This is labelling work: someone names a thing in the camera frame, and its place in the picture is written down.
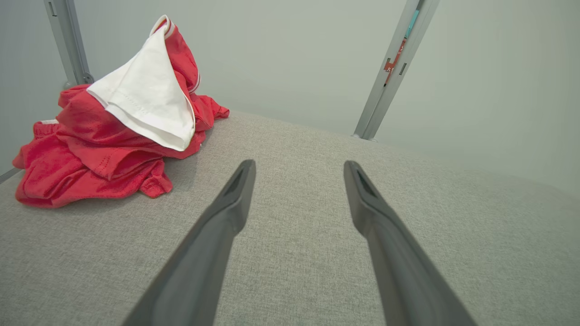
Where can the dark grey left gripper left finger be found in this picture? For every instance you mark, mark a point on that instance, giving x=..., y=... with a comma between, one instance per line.
x=199, y=262

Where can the slim grey metal post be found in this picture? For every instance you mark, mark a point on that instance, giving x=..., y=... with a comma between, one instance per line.
x=68, y=40

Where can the grey double partition post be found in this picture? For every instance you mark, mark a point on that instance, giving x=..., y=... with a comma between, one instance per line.
x=383, y=95

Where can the red shorts with white trim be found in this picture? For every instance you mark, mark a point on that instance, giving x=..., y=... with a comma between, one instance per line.
x=59, y=176

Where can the red sticker label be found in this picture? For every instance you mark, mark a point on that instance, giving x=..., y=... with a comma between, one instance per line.
x=395, y=59

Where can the teal sticker label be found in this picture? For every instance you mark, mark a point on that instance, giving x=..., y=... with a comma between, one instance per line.
x=411, y=23

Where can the red white basketball jersey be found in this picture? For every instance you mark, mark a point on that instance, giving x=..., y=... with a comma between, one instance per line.
x=145, y=99

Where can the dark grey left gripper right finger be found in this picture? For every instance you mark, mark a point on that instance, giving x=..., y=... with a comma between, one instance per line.
x=403, y=271

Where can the grey fabric sofa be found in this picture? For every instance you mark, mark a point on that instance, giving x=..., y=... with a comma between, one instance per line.
x=453, y=249

